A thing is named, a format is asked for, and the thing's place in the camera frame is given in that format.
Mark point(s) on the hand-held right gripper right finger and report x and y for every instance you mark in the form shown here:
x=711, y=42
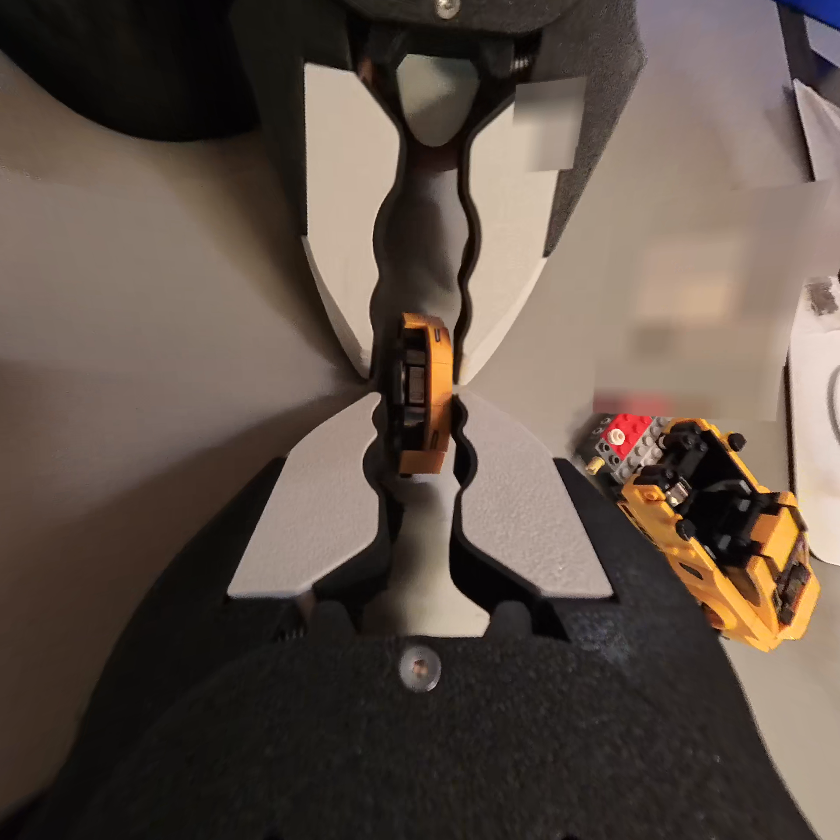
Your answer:
x=532, y=519

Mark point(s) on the orange red grey lego assembly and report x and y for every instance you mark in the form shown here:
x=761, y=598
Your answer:
x=423, y=394

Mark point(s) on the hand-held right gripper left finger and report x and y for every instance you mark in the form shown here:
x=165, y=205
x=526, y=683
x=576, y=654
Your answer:
x=315, y=519

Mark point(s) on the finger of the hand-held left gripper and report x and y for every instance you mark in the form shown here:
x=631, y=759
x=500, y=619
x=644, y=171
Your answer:
x=341, y=184
x=512, y=236

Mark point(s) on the person's left forearm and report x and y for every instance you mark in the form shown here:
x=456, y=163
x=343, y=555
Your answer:
x=118, y=66

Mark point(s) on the yellow lego car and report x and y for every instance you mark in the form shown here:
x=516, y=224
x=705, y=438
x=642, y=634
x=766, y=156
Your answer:
x=715, y=538

